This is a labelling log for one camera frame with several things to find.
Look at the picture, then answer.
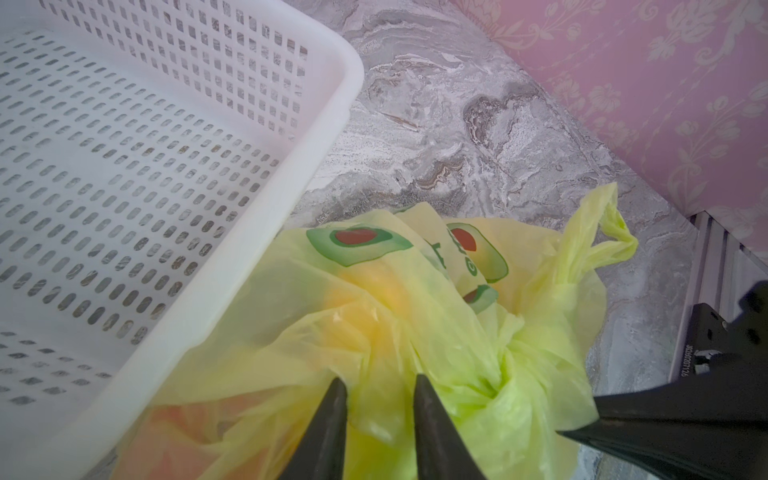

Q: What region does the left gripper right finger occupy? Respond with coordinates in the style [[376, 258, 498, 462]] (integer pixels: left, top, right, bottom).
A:
[[413, 374, 486, 480]]

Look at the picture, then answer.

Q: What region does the yellow-green plastic bag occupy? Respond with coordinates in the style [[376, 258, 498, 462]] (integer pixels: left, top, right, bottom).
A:
[[112, 184, 638, 479]]

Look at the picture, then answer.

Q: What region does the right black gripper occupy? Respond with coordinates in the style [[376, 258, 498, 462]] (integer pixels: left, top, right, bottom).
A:
[[559, 281, 767, 479]]

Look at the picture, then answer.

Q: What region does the white plastic basket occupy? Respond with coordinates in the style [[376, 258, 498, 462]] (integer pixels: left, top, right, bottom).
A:
[[1, 0, 364, 479]]

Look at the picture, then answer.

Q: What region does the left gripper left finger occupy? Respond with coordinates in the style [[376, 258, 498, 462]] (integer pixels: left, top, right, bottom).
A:
[[278, 378, 348, 480]]

